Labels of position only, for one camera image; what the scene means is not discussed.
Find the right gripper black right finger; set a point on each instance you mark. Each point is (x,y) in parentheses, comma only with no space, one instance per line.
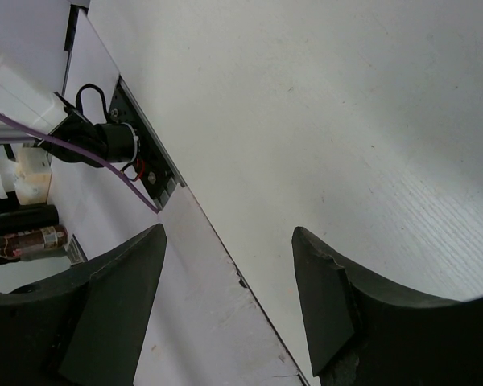
(330,315)

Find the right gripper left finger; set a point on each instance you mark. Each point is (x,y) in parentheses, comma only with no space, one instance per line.
(107,340)

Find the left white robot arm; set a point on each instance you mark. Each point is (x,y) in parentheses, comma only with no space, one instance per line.
(60,126)

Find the dark cylindrical tool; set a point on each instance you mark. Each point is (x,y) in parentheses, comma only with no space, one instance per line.
(28,218)

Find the white plastic connector block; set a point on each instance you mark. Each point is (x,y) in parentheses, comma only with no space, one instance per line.
(34,176)

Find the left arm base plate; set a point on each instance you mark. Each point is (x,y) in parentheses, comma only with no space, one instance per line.
(153,166)

